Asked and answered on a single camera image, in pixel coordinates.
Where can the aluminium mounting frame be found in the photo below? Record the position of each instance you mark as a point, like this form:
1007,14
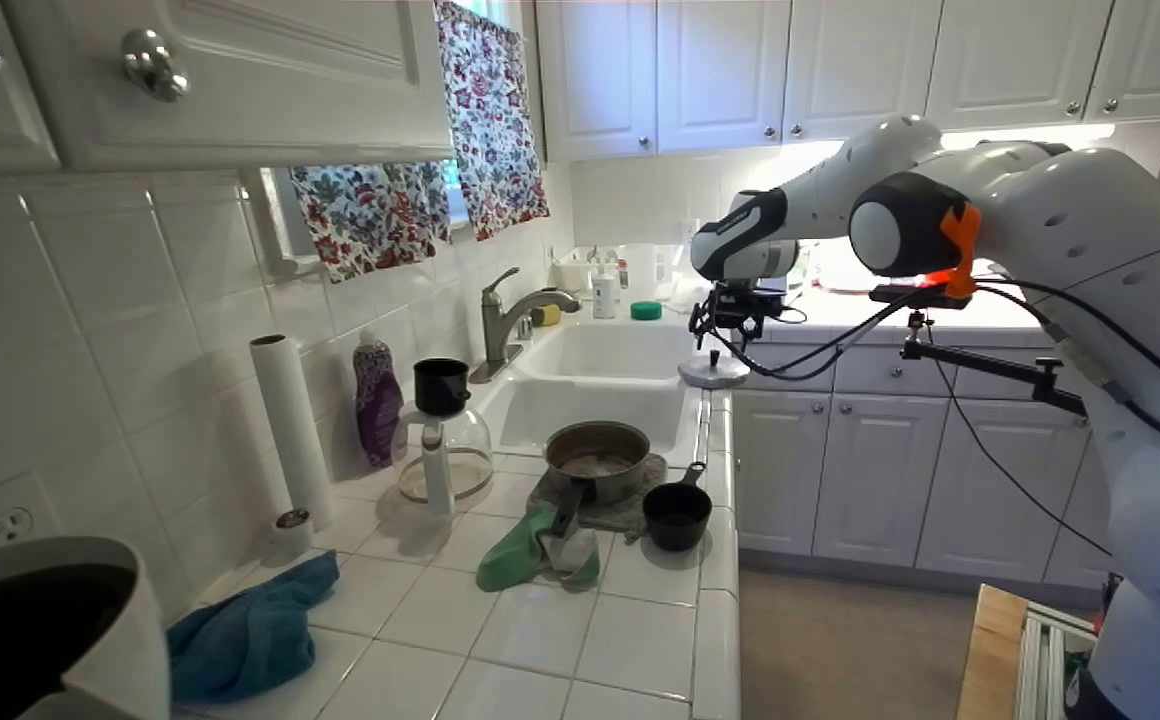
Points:
1053,662

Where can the blue cloth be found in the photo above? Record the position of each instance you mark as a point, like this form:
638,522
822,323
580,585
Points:
245,634

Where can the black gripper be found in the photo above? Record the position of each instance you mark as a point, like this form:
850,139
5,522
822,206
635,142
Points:
743,302

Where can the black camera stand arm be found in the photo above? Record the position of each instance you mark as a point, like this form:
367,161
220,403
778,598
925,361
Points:
994,367

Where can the white cabinets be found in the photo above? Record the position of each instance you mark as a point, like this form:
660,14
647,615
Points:
743,67
874,480

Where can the white upper cabinets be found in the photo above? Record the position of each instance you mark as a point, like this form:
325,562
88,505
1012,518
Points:
743,67

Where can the white soap bottle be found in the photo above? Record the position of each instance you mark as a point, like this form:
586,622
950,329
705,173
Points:
607,295

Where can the white paper towel roll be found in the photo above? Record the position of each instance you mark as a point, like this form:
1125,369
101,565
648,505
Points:
289,425

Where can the purple bottle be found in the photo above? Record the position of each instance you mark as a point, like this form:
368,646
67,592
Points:
376,403

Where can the metal cooking pot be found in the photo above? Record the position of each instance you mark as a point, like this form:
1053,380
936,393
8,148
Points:
596,454

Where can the white double sink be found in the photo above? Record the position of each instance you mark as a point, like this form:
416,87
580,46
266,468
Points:
607,359

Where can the green cloth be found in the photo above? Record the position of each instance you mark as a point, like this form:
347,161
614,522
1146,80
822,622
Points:
519,555

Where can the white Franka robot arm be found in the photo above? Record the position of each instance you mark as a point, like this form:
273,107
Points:
1073,225

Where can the white cabinet door, wide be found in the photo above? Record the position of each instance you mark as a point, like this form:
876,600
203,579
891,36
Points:
273,80

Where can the white lower cabinets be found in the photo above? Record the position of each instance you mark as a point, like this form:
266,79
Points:
874,480

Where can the white wall outlet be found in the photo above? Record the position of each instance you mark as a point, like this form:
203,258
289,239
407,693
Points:
2,518

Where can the glass carafe with black top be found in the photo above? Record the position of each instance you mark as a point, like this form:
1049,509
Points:
446,445

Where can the floral side curtain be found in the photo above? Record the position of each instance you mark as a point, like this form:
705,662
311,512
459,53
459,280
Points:
488,122

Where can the small black measuring cup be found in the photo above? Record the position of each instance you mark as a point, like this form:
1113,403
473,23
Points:
676,518

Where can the black camera on stand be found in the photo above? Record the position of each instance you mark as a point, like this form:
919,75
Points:
908,295

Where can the white jar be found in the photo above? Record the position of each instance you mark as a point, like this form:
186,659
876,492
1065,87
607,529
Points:
571,273

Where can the brushed metal tap faucet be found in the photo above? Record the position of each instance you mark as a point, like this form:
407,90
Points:
507,327

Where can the green sponge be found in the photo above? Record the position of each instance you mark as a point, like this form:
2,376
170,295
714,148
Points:
647,309

